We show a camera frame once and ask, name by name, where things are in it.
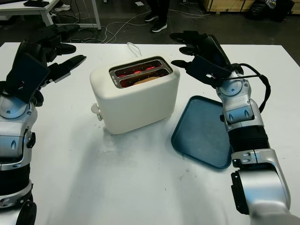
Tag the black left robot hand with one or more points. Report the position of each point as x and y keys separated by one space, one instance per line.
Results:
x=63 y=68

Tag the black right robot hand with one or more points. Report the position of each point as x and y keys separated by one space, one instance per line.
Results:
x=215 y=49

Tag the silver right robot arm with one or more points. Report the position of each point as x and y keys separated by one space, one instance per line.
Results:
x=260 y=178

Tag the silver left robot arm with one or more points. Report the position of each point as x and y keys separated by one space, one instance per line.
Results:
x=14 y=131

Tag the person in dark trousers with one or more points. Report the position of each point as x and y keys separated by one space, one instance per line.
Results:
x=161 y=11

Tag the brown toast slice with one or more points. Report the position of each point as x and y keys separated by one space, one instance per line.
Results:
x=146 y=81

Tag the white two-slot toaster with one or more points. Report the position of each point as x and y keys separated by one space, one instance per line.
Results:
x=138 y=105

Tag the wooden crate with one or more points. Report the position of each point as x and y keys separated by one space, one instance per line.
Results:
x=225 y=4

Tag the white sneaker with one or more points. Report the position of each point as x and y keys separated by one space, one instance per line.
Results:
x=62 y=7

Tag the white desk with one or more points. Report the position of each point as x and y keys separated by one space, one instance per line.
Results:
x=47 y=8

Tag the black bag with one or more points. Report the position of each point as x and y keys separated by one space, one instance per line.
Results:
x=269 y=10

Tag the black device on desk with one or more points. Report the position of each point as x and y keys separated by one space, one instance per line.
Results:
x=35 y=3

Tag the dark blue plastic tray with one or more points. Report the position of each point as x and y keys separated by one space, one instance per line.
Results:
x=199 y=133

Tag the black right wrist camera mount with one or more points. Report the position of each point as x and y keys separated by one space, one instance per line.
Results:
x=206 y=68

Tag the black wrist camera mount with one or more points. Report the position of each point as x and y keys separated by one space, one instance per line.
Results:
x=206 y=68
x=25 y=75

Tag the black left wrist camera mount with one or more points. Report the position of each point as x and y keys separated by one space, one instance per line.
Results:
x=25 y=75

